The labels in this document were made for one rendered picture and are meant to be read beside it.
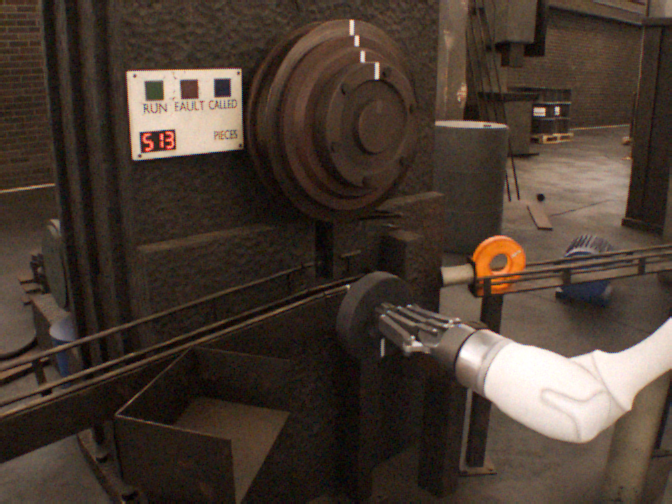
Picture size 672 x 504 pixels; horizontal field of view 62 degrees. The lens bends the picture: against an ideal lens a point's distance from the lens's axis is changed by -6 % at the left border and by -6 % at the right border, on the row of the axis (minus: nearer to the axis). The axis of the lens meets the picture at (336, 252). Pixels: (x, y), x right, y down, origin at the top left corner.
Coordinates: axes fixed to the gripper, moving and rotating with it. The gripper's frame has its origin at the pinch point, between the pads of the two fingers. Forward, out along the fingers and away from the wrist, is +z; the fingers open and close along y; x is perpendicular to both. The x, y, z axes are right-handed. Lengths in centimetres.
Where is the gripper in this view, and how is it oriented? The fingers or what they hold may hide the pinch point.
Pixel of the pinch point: (377, 308)
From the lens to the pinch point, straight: 102.0
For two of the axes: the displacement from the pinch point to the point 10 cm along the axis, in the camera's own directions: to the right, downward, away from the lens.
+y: 7.7, -1.9, 6.1
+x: 0.4, -9.4, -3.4
